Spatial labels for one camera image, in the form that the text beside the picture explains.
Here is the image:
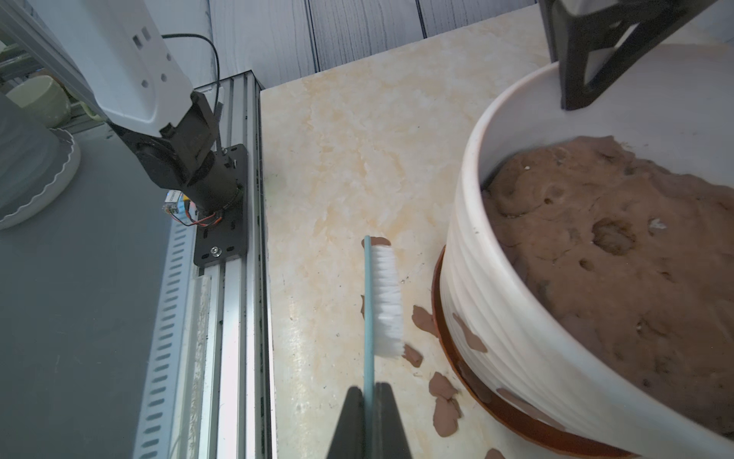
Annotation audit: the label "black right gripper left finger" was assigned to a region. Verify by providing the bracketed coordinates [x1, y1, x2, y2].
[326, 386, 365, 459]

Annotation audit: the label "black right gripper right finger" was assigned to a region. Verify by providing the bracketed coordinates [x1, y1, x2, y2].
[371, 382, 412, 459]

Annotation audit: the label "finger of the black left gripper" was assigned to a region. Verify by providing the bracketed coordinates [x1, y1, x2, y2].
[538, 0, 714, 111]

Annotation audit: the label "teal scrub brush white bristles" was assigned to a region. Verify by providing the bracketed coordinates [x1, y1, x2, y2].
[363, 246, 403, 458]

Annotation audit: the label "white ceramic pot with soil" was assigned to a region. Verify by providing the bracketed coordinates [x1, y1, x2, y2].
[440, 45, 733, 458]

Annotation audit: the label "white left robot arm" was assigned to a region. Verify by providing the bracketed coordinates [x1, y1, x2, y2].
[34, 1, 707, 213]

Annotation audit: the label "large brown mud flake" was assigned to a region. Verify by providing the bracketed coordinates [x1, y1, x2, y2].
[433, 397, 462, 438]

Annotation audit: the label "small brown mud flake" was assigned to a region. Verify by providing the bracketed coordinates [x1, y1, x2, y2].
[403, 343, 424, 368]

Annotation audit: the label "terracotta saucer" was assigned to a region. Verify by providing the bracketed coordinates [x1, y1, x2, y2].
[431, 248, 638, 458]

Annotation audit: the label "grey scalloped plate off table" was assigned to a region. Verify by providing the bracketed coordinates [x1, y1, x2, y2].
[1, 96, 81, 230]

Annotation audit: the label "pale green bowl off table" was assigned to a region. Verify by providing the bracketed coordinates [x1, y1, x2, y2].
[7, 76, 71, 128]

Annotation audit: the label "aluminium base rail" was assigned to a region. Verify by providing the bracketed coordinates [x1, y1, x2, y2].
[133, 72, 276, 458]

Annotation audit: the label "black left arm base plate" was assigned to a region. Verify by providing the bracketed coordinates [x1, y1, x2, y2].
[193, 143, 250, 269]

